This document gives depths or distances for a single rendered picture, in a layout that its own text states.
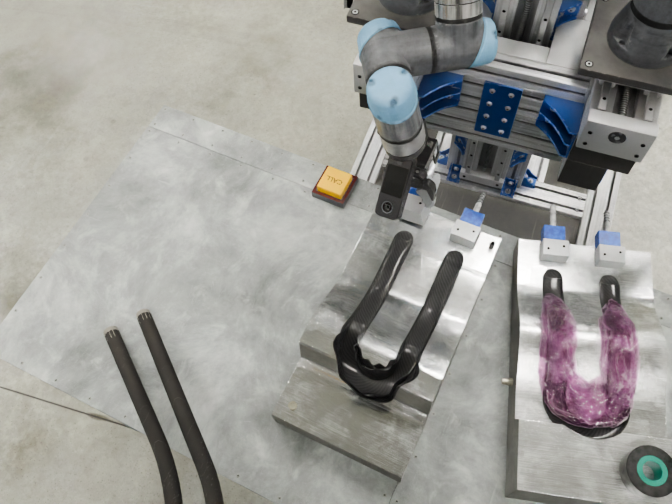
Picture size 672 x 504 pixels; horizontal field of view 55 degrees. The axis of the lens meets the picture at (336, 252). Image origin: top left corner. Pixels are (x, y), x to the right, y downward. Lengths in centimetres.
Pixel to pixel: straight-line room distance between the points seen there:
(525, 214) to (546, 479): 117
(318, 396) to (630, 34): 92
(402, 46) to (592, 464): 75
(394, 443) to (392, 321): 22
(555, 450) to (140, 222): 98
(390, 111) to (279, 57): 189
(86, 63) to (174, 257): 174
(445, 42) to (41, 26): 248
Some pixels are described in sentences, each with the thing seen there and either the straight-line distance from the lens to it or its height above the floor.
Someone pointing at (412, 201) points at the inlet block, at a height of 95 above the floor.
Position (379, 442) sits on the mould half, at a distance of 121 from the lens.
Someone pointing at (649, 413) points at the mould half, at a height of 87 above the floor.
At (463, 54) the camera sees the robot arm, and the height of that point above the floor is 126.
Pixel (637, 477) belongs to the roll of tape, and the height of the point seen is 95.
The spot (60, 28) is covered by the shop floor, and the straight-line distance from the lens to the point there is 328.
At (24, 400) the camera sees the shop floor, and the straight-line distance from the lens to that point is 239.
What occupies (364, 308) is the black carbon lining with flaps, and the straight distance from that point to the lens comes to 124.
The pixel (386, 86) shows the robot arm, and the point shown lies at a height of 129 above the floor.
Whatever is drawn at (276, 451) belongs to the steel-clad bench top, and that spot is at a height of 80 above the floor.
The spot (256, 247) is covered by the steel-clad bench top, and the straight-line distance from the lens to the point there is 143.
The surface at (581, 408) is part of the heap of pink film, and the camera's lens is 124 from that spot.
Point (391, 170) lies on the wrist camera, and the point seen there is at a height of 110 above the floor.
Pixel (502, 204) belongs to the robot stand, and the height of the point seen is 21.
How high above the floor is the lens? 205
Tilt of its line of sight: 63 degrees down
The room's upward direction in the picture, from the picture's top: 7 degrees counter-clockwise
